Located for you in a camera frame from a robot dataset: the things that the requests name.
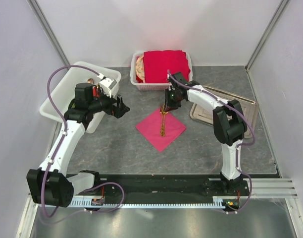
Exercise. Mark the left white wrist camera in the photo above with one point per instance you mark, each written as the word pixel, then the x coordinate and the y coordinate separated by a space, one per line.
pixel 108 86

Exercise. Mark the pink paper napkin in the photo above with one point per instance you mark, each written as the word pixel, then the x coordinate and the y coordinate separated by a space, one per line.
pixel 150 129

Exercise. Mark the gold spoon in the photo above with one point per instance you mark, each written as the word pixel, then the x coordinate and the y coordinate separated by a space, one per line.
pixel 162 110

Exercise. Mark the gold fork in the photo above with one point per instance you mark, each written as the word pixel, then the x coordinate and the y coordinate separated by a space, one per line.
pixel 162 127

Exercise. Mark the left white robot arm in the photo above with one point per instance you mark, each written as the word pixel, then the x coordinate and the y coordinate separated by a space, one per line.
pixel 49 184

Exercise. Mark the red rolled napkin set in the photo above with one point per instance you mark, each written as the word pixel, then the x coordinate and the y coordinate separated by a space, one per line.
pixel 91 81

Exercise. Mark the slotted cable duct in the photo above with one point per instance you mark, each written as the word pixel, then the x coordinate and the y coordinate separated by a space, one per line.
pixel 89 202

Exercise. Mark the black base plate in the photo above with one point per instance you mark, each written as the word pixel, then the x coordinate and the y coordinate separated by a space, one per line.
pixel 205 185

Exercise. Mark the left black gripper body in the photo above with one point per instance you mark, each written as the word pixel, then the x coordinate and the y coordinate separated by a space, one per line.
pixel 103 103

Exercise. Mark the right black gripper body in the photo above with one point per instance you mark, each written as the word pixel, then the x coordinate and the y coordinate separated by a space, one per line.
pixel 172 98

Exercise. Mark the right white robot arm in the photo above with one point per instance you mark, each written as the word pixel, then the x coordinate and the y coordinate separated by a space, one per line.
pixel 229 127

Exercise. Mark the patterned paper plates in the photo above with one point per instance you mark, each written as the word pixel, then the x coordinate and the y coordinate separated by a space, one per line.
pixel 139 69

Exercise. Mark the white plastic tub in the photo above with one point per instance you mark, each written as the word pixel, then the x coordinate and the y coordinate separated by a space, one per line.
pixel 63 93

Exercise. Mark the aluminium rail frame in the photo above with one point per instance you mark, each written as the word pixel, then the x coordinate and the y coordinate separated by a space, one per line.
pixel 271 210

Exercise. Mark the silver metal tray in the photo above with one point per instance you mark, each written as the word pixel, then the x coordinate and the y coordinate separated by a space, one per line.
pixel 249 107

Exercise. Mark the stack of red napkins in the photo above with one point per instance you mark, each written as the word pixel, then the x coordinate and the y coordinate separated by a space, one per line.
pixel 157 64

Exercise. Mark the white perforated basket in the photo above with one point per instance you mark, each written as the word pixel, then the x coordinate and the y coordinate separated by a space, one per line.
pixel 151 86

